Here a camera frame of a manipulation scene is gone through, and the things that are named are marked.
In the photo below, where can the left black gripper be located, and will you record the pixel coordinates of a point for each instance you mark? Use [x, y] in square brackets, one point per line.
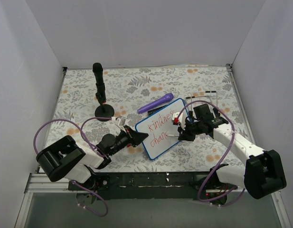
[131, 137]

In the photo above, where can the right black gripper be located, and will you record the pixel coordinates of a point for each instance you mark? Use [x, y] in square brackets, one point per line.
[186, 132]

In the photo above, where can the blue framed whiteboard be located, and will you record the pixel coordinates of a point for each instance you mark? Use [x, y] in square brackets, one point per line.
[158, 125]

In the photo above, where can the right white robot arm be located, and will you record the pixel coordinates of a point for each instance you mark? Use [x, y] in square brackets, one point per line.
[263, 172]

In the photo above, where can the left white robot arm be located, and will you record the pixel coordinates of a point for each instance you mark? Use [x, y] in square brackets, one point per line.
[66, 159]

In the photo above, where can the black glitter microphone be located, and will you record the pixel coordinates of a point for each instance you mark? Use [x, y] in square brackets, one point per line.
[152, 111]

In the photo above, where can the black microphone on stand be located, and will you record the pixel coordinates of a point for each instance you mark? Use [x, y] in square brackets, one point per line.
[104, 112]

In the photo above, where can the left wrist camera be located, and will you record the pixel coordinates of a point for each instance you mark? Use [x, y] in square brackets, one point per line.
[119, 121]

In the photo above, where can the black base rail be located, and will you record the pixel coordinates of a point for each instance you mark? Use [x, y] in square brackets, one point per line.
[146, 185]

